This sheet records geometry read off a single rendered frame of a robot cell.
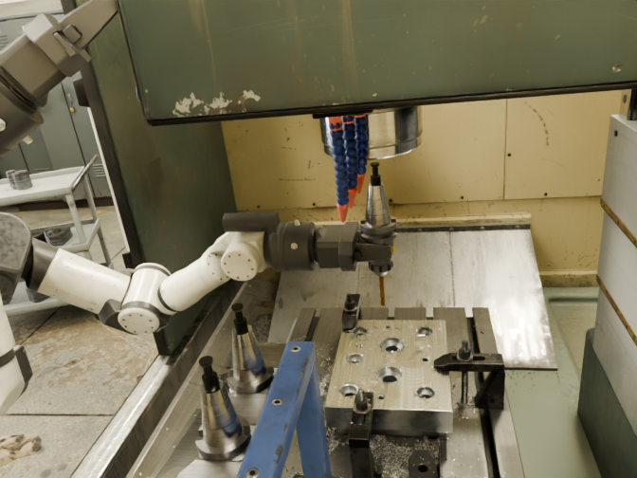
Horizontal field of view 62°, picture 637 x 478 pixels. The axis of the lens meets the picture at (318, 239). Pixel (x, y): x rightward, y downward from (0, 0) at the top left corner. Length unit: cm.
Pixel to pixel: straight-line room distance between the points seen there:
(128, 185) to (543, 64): 108
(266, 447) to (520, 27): 49
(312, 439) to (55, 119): 520
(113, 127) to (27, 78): 81
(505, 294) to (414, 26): 142
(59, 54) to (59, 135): 528
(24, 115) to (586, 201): 179
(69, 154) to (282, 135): 409
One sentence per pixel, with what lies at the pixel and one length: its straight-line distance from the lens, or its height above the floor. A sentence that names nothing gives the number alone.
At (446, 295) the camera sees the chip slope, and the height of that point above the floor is 74.
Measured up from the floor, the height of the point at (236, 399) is 122.
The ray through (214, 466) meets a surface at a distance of 64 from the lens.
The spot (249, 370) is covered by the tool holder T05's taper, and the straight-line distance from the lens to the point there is 71.
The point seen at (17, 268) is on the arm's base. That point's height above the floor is 130.
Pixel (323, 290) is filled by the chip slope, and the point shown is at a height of 75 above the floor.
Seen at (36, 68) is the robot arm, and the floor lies 164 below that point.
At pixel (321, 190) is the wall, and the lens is 199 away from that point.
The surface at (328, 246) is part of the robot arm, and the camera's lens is 90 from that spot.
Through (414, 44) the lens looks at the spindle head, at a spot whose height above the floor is 162.
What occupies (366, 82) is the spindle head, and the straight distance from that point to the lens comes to 52.
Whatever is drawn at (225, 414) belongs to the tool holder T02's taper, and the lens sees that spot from 63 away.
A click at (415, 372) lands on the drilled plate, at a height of 99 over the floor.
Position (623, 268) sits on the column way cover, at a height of 116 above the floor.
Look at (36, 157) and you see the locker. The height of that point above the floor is 57.
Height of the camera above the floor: 166
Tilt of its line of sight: 24 degrees down
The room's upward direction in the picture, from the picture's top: 7 degrees counter-clockwise
